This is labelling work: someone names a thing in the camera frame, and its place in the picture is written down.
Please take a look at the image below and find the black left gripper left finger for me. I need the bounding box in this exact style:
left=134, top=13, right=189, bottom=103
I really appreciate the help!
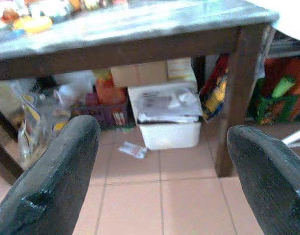
left=0, top=114, right=101, bottom=235

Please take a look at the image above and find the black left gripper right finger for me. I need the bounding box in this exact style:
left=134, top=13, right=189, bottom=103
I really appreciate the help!
left=227, top=124, right=300, bottom=235

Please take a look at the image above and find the white metal bar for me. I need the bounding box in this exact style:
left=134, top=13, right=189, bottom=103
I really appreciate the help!
left=281, top=127, right=300, bottom=148

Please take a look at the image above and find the clear plastic bag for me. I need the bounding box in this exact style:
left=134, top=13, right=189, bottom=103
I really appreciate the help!
left=17, top=84, right=72, bottom=159

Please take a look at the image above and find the red green patterned bag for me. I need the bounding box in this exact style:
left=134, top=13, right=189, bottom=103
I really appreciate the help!
left=247, top=57, right=300, bottom=124

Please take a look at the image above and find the purple plastic crate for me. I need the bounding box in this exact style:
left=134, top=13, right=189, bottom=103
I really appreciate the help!
left=71, top=101, right=131, bottom=129

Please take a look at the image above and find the white paper scrap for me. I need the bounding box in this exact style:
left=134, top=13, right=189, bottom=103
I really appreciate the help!
left=118, top=141, right=148, bottom=159

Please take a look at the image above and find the white plastic bag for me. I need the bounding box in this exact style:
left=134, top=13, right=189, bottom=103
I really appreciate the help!
left=53, top=70, right=96, bottom=106

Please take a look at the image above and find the red yellow snack bag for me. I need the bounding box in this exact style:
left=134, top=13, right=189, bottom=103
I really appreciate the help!
left=199, top=54, right=230, bottom=122

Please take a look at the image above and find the orange plastic bag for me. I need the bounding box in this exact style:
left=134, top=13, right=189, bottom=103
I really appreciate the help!
left=94, top=70, right=127, bottom=105

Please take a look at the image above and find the white plastic storage bin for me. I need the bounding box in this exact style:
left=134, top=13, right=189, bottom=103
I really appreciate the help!
left=127, top=82, right=202, bottom=150

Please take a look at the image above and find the stack of papers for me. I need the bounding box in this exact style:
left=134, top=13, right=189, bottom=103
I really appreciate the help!
left=137, top=88, right=203, bottom=123

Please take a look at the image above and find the brown cardboard box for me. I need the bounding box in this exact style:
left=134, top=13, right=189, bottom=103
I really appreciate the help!
left=110, top=61, right=169, bottom=88

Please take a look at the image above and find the cream cardboard box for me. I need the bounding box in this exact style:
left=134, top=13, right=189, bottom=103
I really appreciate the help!
left=166, top=58, right=197, bottom=83

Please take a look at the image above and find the dark wooden table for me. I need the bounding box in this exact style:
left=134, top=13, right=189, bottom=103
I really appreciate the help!
left=0, top=0, right=280, bottom=178

